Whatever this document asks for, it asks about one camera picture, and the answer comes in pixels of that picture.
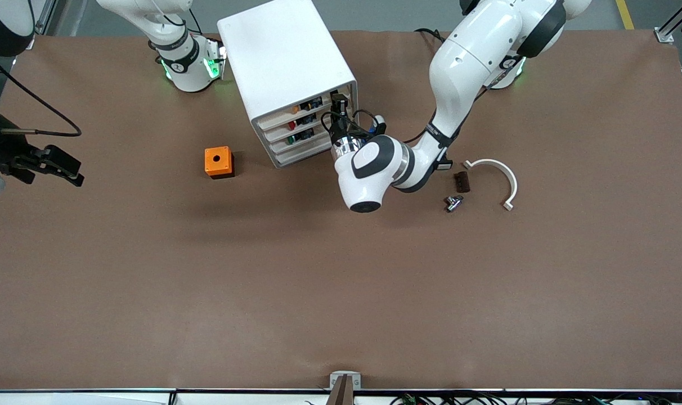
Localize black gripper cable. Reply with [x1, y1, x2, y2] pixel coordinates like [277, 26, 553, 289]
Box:
[0, 55, 83, 138]
[318, 109, 432, 145]

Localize white table edge rail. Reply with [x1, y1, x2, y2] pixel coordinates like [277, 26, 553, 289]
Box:
[0, 388, 682, 405]

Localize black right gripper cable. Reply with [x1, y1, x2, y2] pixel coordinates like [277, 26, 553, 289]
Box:
[0, 55, 83, 138]

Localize white plastic drawer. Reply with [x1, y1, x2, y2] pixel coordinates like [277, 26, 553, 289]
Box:
[273, 128, 357, 168]
[262, 100, 354, 143]
[268, 114, 355, 155]
[257, 87, 353, 131]

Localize brown paper table cover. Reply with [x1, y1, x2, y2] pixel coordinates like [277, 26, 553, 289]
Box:
[0, 27, 682, 392]

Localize orange button enclosure box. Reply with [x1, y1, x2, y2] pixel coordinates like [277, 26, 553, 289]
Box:
[204, 146, 235, 179]

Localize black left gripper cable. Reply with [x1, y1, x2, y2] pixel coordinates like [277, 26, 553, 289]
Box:
[318, 109, 432, 145]

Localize black cable bundle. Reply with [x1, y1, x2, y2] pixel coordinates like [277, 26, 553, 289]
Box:
[392, 391, 682, 405]

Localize white curved plastic bracket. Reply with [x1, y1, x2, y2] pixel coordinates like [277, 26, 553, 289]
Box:
[463, 159, 518, 212]

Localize white drawer cabinet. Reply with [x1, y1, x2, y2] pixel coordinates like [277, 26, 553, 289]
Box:
[217, 0, 361, 169]

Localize aluminium frame profile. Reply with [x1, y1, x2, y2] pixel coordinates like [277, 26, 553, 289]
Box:
[653, 0, 682, 43]
[32, 0, 57, 43]

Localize grey metal mount bracket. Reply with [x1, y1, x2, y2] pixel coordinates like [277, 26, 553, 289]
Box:
[329, 371, 362, 390]

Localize black arm base cable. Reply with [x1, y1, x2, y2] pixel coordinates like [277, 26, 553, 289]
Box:
[414, 27, 450, 44]

